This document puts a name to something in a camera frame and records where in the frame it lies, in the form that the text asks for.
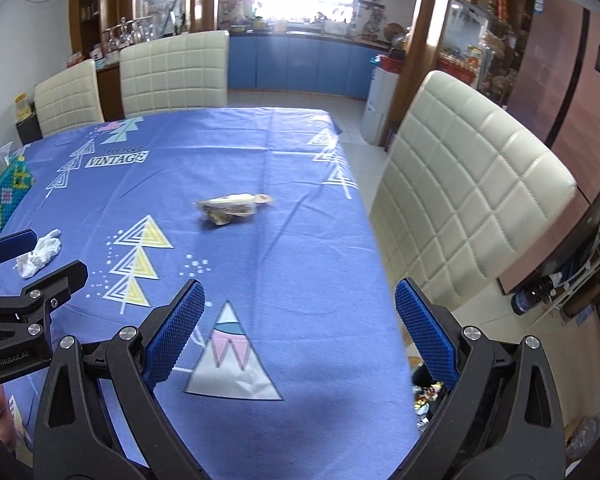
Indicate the brown multi-door refrigerator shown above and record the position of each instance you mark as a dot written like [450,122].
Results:
[570,110]

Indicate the wooden display cabinet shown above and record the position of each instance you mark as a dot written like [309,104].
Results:
[90,20]

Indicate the white floor appliance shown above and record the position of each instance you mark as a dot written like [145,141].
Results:
[377,107]

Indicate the red egg tray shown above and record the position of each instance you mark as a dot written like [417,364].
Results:
[455,67]

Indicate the hanging wine glasses rack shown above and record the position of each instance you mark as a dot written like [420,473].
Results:
[127,35]

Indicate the black round trash bin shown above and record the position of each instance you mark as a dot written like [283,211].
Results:
[421,374]

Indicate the blue kitchen cabinets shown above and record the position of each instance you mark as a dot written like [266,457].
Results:
[290,65]

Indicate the blue printed tablecloth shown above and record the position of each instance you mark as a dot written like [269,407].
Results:
[280,285]

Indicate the white tissue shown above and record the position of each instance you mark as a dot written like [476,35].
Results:
[37,255]

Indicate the wooden shelf cabinet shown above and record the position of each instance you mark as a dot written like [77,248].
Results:
[480,35]

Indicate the beige wrapper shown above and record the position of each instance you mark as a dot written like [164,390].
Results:
[230,207]

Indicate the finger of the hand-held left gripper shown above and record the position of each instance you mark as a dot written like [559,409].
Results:
[60,282]
[12,246]

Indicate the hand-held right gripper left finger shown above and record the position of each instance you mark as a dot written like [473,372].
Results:
[177,335]

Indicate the colourful beaded tissue box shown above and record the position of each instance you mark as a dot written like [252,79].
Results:
[2,195]

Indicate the yellow packet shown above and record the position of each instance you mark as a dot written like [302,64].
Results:
[24,106]

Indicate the dark blue plastic jug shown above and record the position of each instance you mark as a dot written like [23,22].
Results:
[535,294]

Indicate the cream quilted leather chair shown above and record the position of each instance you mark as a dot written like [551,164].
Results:
[175,75]
[460,185]
[70,100]

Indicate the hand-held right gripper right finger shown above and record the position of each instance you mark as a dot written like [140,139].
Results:
[425,330]

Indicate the white metal plant stand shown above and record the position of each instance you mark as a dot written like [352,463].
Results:
[597,270]

